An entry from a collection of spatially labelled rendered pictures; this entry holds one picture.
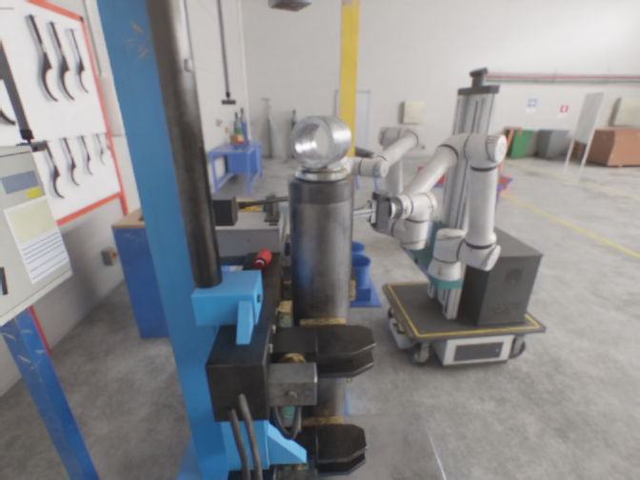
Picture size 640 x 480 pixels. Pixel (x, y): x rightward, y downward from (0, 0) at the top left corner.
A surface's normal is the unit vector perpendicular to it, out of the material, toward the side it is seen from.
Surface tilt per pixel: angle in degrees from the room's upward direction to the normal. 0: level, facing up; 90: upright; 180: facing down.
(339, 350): 0
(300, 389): 90
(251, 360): 0
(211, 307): 90
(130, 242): 90
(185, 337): 90
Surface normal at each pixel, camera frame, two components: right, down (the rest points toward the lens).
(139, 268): 0.04, 0.38
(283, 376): 0.00, -0.92
